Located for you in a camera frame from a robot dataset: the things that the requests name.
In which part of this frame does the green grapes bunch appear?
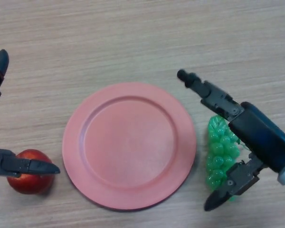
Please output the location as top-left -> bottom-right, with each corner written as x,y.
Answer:
205,114 -> 250,205

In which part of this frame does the pink round plate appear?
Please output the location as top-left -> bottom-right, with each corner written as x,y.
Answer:
62,82 -> 197,211

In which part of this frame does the red apple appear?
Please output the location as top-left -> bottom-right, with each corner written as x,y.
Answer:
7,149 -> 55,195

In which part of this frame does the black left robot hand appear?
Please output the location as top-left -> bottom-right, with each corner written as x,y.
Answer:
0,23 -> 61,178

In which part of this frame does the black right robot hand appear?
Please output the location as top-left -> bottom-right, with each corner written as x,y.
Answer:
177,68 -> 285,212

